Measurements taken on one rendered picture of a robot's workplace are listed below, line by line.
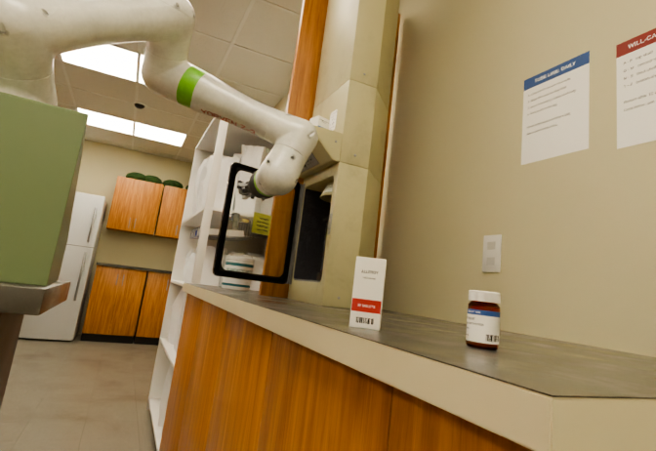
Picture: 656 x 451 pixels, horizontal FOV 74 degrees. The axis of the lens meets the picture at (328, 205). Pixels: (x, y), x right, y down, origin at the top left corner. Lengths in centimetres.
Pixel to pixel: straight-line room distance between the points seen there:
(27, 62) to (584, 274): 129
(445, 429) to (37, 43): 93
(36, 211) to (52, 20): 38
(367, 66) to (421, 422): 130
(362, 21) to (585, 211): 97
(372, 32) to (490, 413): 145
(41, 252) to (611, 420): 79
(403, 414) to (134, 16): 100
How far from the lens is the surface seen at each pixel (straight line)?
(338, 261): 140
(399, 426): 54
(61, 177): 87
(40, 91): 107
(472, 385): 40
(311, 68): 195
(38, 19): 103
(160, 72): 132
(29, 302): 80
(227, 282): 203
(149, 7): 121
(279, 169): 115
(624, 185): 122
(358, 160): 148
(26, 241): 86
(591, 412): 39
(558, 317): 126
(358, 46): 163
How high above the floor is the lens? 99
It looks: 11 degrees up
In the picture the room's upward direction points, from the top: 7 degrees clockwise
